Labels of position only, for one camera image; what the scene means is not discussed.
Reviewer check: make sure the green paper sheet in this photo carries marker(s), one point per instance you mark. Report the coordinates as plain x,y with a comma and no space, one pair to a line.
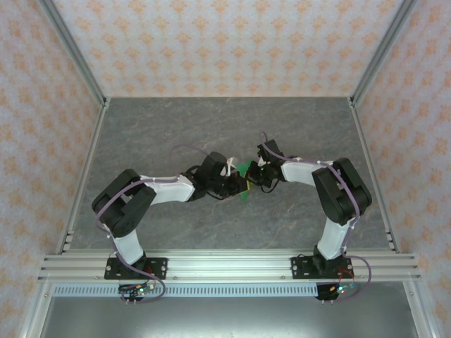
245,198

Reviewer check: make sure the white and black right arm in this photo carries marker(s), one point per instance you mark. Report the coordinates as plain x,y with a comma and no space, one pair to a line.
299,174

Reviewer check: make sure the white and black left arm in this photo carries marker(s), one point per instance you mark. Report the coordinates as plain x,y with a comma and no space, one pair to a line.
169,190

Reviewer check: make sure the grey metal sheet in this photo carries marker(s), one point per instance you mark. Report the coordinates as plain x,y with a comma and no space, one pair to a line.
229,317

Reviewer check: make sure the small circuit board with LED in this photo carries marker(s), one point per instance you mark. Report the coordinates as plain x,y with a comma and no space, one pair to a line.
341,288
137,289

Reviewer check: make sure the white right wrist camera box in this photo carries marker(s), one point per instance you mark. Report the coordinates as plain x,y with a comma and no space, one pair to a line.
262,162

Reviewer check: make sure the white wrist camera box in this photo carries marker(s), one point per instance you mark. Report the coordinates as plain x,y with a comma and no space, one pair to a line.
230,167
262,162

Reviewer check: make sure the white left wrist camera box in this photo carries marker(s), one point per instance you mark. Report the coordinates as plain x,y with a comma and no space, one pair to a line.
230,167

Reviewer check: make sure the aluminium mounting rail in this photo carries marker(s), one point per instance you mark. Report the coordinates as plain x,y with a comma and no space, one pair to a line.
229,265

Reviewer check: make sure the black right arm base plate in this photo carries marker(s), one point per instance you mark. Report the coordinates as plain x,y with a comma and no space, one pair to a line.
299,267

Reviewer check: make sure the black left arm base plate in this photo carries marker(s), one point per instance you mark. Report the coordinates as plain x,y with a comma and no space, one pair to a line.
158,265

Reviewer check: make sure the aluminium table side rail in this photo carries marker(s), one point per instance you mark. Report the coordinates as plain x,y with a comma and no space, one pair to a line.
373,158
84,176

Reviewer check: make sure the black board bracket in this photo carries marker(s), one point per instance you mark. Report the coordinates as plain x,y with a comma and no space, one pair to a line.
322,294
132,299

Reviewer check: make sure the aluminium frame post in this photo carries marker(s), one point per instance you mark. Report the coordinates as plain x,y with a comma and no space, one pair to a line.
380,53
77,60

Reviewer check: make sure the aluminium frame leg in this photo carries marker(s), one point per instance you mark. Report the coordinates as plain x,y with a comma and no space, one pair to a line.
35,313
419,313

